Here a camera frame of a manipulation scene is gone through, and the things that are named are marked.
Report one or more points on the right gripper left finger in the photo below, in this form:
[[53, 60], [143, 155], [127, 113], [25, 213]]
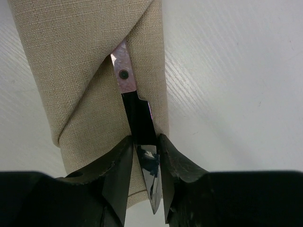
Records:
[[93, 196]]

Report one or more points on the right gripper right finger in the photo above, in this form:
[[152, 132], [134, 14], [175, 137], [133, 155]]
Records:
[[194, 197]]

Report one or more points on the pink handled knife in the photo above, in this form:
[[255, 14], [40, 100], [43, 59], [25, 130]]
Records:
[[140, 121]]

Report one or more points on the beige cloth napkin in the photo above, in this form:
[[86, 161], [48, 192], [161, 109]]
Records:
[[68, 44]]

